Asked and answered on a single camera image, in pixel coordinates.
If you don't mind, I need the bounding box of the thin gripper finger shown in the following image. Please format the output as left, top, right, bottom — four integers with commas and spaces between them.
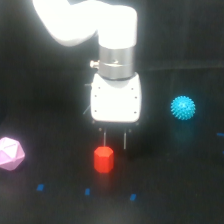
103, 129, 107, 147
123, 130, 127, 150

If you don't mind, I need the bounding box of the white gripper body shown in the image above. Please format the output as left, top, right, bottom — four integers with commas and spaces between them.
84, 73, 142, 125

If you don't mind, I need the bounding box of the red hexagonal block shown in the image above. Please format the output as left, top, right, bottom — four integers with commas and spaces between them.
94, 146, 114, 173

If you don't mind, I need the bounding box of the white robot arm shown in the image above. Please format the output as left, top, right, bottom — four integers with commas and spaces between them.
32, 0, 142, 124

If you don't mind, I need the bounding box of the blue tape marker middle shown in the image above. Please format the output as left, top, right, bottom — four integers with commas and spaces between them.
85, 188, 90, 196

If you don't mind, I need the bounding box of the blue tape marker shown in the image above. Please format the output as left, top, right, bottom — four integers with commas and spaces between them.
85, 188, 90, 196
217, 133, 224, 137
36, 184, 44, 191
130, 194, 137, 201

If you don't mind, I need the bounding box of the blue spiky ball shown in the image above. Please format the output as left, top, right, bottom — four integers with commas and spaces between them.
170, 96, 196, 121

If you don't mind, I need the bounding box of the blue tape marker left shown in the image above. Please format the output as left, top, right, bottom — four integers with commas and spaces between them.
36, 184, 44, 191

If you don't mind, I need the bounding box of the black backdrop curtain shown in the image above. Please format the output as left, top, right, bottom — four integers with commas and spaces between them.
0, 0, 224, 70

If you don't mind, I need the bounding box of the blue tape marker far right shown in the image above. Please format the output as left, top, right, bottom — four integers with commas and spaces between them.
217, 133, 224, 137

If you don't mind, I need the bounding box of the pink polyhedron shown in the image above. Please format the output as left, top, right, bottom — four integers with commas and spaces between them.
0, 137, 25, 171

